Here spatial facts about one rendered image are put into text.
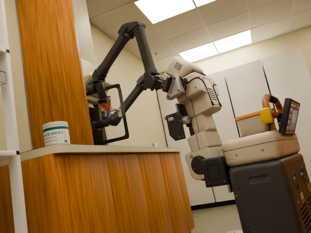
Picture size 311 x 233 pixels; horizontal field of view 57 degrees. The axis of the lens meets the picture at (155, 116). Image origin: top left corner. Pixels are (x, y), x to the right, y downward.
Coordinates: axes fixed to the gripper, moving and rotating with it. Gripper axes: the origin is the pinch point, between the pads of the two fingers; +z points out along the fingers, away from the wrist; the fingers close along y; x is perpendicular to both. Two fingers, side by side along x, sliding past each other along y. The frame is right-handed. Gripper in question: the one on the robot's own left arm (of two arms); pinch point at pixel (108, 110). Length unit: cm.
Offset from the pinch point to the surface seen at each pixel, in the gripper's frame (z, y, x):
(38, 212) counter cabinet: 22, 83, -11
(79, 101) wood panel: -11.6, -0.4, -18.2
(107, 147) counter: 15.5, 32.5, 6.4
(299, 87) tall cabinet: 90, -289, 186
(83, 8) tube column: -80, -69, -21
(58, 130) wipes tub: -5, 52, -7
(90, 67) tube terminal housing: -31, -41, -21
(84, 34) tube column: -58, -54, -21
